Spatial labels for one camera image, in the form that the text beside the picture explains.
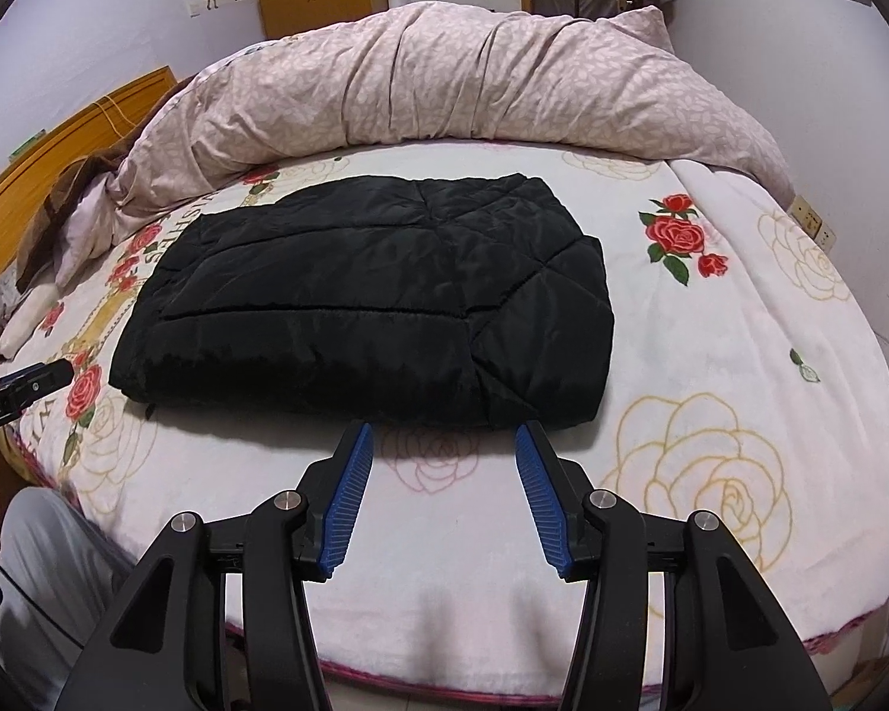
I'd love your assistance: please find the black puffer jacket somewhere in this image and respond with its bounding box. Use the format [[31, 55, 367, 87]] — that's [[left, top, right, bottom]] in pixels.
[[108, 172, 615, 431]]

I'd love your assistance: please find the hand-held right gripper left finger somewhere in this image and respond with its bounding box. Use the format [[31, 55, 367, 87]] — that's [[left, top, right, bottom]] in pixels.
[[53, 421, 376, 711]]

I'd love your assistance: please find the orange wooden headboard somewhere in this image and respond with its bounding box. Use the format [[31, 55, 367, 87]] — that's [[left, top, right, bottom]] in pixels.
[[0, 65, 179, 305]]

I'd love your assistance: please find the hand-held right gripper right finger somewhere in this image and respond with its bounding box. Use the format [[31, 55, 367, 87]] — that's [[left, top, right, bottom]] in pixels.
[[514, 421, 834, 711]]

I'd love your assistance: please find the wall socket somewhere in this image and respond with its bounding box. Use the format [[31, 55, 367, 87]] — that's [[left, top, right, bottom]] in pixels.
[[791, 194, 837, 253]]

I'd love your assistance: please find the white rose print blanket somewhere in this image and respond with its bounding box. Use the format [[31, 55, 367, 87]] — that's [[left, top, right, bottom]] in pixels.
[[0, 137, 889, 697]]

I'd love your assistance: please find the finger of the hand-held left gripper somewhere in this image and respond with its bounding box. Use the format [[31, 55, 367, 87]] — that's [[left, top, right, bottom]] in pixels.
[[0, 359, 76, 410]]

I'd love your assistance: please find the person's grey trouser leg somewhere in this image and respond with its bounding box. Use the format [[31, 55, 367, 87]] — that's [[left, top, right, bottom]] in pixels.
[[0, 489, 138, 711]]

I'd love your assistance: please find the pink patterned duvet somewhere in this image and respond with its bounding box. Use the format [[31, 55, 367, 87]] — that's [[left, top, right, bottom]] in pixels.
[[107, 4, 794, 242]]

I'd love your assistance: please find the brown cloth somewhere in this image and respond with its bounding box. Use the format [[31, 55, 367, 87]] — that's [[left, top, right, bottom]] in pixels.
[[15, 152, 127, 293]]

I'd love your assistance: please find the white pillow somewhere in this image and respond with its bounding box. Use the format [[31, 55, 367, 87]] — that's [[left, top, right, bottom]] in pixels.
[[0, 281, 64, 360]]

